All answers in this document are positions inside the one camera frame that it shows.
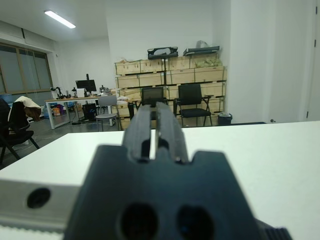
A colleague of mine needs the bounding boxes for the black waste bin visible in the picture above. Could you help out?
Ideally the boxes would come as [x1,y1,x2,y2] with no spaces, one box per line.
[217,112,234,126]

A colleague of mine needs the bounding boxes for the black armrest chair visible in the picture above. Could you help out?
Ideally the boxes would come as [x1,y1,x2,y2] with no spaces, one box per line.
[173,83,215,128]

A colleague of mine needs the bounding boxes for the black mesh office chair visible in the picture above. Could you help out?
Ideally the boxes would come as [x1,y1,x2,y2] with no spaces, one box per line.
[140,86,168,106]

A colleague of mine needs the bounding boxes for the black metal stand pole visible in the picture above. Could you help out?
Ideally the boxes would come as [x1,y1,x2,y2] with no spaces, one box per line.
[161,57,168,89]

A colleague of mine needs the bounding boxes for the wooden desk white frame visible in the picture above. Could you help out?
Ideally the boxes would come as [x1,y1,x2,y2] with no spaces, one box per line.
[44,95,116,130]

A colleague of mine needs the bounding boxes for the black jacket white lining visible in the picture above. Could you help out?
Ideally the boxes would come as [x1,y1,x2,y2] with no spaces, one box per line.
[8,101,29,132]

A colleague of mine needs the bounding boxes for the flat black equipment case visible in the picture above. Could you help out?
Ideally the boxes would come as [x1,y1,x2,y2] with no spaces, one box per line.
[182,45,221,57]

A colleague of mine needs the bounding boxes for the beige brown jacket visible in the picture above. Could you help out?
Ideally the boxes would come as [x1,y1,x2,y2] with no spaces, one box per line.
[14,95,44,123]

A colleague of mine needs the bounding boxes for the black visitor chair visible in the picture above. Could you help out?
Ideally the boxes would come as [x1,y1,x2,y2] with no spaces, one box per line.
[0,101,41,163]

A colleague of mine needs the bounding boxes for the wood framed window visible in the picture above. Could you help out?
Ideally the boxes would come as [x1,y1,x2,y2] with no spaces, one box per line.
[0,41,54,95]

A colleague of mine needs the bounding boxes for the white door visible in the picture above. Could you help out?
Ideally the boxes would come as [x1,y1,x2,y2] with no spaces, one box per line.
[305,0,320,121]

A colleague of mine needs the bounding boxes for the open black equipment case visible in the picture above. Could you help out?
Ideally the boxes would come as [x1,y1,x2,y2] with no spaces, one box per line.
[147,45,179,60]

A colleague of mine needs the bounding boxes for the grey office chair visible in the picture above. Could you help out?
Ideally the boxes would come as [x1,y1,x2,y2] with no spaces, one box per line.
[95,94,121,133]

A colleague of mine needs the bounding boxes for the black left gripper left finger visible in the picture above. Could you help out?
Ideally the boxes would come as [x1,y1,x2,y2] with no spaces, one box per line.
[122,104,153,163]

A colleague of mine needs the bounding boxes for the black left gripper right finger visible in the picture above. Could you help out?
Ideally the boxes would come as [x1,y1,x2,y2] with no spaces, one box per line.
[155,101,188,165]

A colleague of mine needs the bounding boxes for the black computer tower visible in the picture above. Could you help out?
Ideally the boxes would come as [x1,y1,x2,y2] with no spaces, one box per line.
[82,103,98,121]

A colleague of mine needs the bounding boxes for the long ceiling light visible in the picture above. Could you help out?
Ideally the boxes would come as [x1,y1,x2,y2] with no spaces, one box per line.
[43,9,77,29]

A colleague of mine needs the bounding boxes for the open wooden crate with packing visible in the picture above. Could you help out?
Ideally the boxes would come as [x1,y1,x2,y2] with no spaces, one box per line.
[189,52,224,69]

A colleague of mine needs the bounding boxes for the colourful bag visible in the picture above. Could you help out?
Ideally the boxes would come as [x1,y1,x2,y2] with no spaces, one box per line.
[51,104,64,117]

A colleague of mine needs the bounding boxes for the black computer monitor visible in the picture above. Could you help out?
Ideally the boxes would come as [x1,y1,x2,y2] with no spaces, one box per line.
[75,73,97,92]

